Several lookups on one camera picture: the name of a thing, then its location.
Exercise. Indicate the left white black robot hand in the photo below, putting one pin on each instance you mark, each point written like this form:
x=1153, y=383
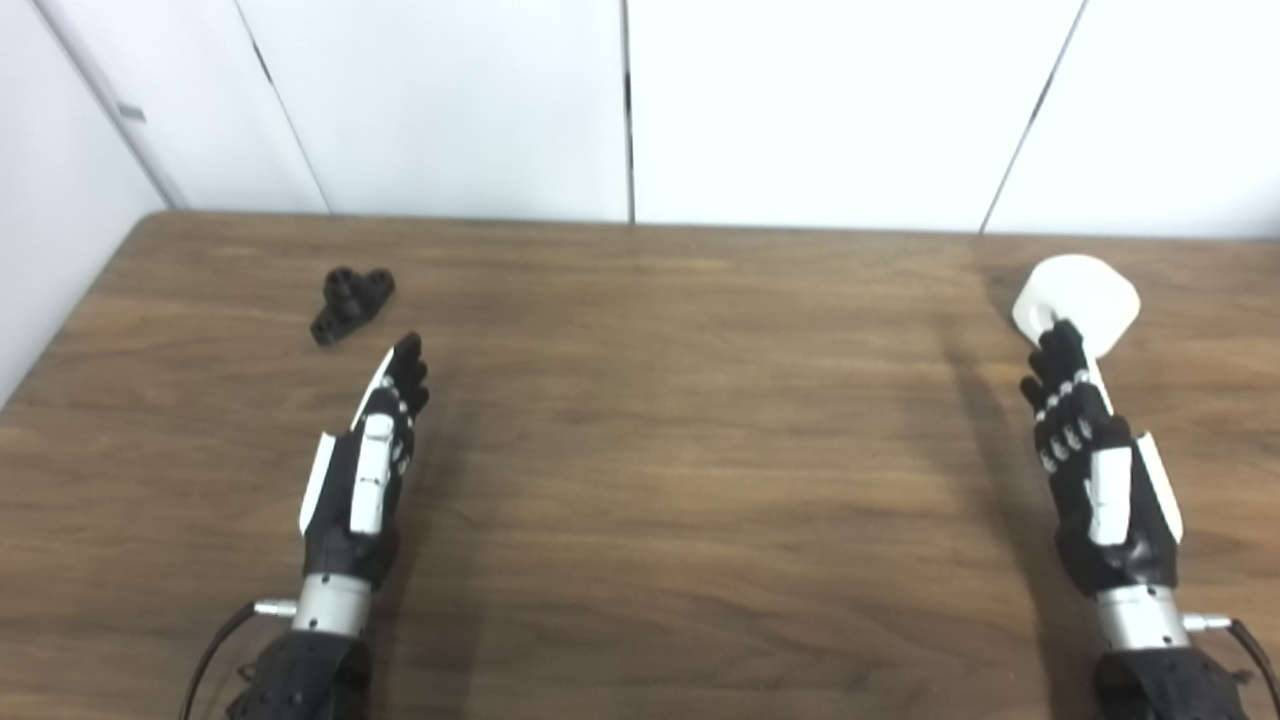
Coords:
x=368, y=480

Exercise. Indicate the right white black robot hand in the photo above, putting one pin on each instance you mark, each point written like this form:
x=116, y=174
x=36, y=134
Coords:
x=1105, y=500

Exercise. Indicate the black flanged holder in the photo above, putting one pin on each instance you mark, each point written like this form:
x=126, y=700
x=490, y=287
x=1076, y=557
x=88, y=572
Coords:
x=347, y=300

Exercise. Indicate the round white plastic piece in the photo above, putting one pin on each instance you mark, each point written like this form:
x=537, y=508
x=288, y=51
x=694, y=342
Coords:
x=1085, y=290

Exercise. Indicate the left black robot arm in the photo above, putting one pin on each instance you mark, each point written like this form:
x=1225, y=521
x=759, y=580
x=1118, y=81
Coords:
x=305, y=680

